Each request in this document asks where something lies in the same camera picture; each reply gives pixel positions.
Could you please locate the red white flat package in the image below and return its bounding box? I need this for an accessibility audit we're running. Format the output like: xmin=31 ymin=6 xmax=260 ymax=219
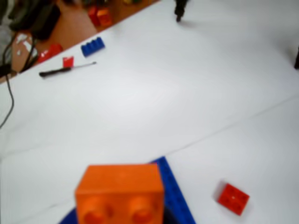
xmin=36 ymin=43 xmax=64 ymax=64

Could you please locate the small blue studded block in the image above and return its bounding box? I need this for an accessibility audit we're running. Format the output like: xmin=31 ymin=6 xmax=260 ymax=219
xmin=80 ymin=36 xmax=106 ymax=58

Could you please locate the orange 2x4 block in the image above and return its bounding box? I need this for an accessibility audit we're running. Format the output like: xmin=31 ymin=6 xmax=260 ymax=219
xmin=75 ymin=164 xmax=165 ymax=224

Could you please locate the small red paper tag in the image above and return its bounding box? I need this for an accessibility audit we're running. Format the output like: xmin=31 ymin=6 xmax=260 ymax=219
xmin=62 ymin=56 xmax=75 ymax=68

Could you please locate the red 2x2 block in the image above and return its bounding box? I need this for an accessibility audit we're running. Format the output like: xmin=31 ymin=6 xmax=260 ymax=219
xmin=214 ymin=180 xmax=250 ymax=216

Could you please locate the black handled screwdriver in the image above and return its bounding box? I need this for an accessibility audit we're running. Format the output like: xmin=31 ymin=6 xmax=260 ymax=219
xmin=38 ymin=61 xmax=97 ymax=79

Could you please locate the grey cable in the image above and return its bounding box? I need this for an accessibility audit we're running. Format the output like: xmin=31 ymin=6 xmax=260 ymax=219
xmin=0 ymin=35 xmax=38 ymax=129

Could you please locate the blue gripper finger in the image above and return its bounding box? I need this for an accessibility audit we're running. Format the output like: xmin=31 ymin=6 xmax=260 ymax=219
xmin=57 ymin=207 xmax=78 ymax=224

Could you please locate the small red block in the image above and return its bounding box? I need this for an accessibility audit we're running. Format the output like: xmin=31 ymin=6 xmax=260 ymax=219
xmin=87 ymin=6 xmax=100 ymax=26

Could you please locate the blue 8x8 studded plate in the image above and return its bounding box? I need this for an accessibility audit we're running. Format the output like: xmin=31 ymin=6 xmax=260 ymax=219
xmin=149 ymin=155 xmax=196 ymax=224

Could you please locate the black bag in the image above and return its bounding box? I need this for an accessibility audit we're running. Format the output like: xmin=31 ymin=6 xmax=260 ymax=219
xmin=8 ymin=0 xmax=62 ymax=41

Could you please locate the black stand leg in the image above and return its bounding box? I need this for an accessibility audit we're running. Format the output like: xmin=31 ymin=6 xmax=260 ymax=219
xmin=173 ymin=0 xmax=189 ymax=22

